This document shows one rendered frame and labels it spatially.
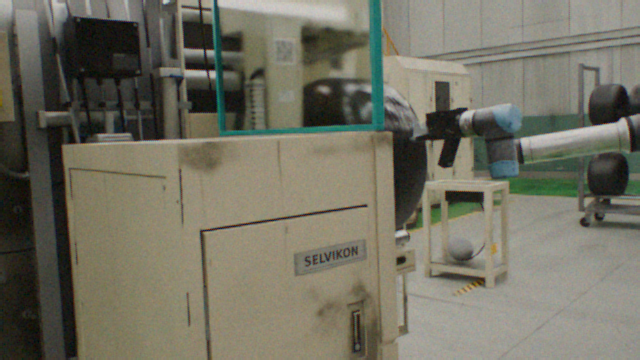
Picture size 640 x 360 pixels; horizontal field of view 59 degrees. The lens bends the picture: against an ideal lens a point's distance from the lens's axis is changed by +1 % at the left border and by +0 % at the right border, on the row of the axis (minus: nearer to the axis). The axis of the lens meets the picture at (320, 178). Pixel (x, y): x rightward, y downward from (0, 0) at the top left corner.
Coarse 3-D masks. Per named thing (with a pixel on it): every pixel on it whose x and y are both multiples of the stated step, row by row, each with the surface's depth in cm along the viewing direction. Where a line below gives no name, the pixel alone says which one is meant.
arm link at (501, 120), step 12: (492, 108) 147; (504, 108) 144; (516, 108) 145; (480, 120) 148; (492, 120) 145; (504, 120) 143; (516, 120) 144; (480, 132) 150; (492, 132) 146; (504, 132) 145
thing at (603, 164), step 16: (592, 96) 651; (608, 96) 638; (624, 96) 672; (592, 112) 649; (608, 112) 637; (624, 112) 676; (592, 160) 660; (608, 160) 647; (624, 160) 668; (592, 176) 653; (608, 176) 641; (624, 176) 683; (592, 192) 665; (608, 192) 650; (592, 208) 658; (608, 208) 669; (624, 208) 665
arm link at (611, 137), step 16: (592, 128) 151; (608, 128) 149; (624, 128) 147; (528, 144) 156; (544, 144) 154; (560, 144) 152; (576, 144) 151; (592, 144) 150; (608, 144) 149; (624, 144) 148; (528, 160) 156; (544, 160) 156
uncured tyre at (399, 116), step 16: (384, 96) 176; (400, 96) 181; (384, 112) 171; (400, 112) 175; (384, 128) 167; (400, 128) 171; (400, 144) 170; (416, 144) 174; (400, 160) 169; (416, 160) 174; (400, 176) 170; (416, 176) 175; (400, 192) 172; (416, 192) 177; (400, 208) 176; (400, 224) 185
